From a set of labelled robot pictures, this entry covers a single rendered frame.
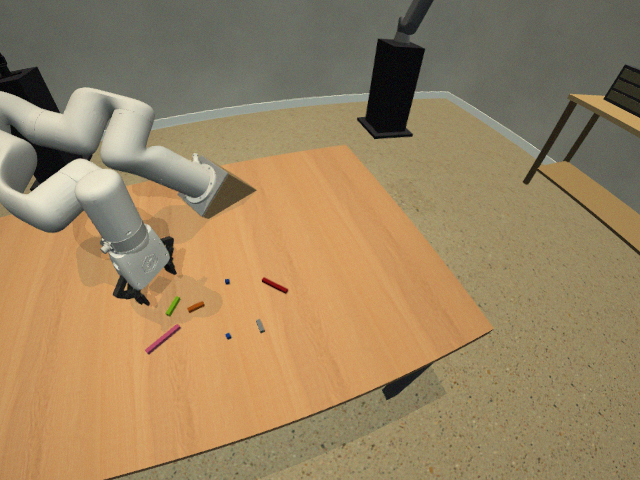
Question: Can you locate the dark red rod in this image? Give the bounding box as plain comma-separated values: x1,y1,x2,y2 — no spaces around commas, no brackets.
262,277,288,294

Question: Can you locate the lime green rod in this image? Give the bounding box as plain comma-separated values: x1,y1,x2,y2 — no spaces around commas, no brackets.
165,296,180,316

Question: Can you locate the orange rod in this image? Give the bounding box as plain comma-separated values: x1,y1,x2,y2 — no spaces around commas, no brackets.
187,301,204,313

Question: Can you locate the pink rod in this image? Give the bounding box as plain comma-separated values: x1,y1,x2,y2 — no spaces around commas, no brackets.
145,324,181,355

